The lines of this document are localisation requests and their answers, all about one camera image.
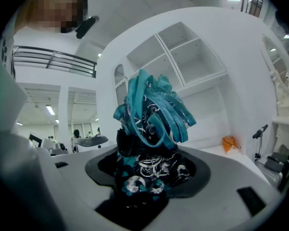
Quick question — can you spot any teal cloth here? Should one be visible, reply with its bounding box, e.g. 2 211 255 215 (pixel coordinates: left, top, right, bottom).
113 68 197 209

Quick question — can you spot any grey paw print sweatshirt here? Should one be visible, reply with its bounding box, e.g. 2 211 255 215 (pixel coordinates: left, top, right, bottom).
0 25 16 79

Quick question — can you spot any orange pouch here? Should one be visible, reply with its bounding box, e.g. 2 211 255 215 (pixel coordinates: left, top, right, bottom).
221 135 239 155

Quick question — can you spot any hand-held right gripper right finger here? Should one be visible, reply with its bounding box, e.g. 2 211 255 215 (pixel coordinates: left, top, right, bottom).
42 144 285 231

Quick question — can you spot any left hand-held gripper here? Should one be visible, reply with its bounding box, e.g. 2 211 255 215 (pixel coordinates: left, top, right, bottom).
28 133 110 156

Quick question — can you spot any white table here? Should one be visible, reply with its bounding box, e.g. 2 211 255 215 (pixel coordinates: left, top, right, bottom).
183 144 272 186

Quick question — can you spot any white ornate vanity mirror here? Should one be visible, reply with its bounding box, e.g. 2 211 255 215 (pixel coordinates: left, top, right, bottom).
261 34 289 120

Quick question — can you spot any black head camera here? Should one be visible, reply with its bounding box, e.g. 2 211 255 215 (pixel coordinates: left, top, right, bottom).
75 0 100 39

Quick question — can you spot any person's head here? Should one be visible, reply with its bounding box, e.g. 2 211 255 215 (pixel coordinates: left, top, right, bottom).
26 0 87 33

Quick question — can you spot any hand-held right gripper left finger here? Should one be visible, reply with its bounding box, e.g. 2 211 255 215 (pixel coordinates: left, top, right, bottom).
0 56 68 231

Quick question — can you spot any white cubby shelf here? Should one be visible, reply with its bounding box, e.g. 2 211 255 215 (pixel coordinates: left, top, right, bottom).
126 22 229 101

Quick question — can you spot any grey suitcase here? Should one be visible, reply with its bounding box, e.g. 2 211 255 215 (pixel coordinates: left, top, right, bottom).
254 144 289 193

